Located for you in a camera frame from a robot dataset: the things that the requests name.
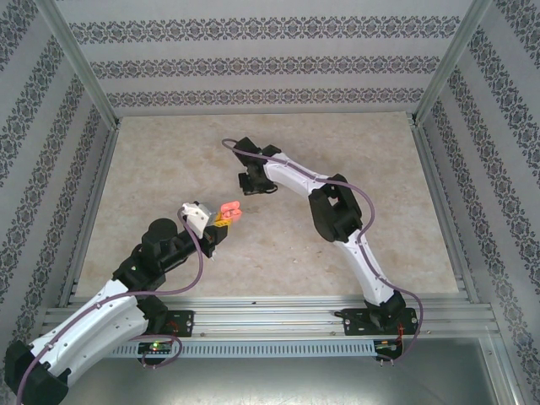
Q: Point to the pink earbud charging case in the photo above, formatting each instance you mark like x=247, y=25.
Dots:
x=231, y=206

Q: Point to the white earbud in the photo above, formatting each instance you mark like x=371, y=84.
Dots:
x=213, y=258

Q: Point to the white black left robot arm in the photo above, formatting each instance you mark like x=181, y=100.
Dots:
x=93, y=320

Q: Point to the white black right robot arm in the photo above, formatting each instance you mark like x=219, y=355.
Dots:
x=287, y=179

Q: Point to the grey sheet metal panel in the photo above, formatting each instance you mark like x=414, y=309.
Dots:
x=274, y=384

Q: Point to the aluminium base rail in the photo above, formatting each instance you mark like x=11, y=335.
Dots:
x=261, y=316

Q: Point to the aluminium frame corner post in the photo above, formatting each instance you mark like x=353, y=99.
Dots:
x=448, y=63
x=81, y=63

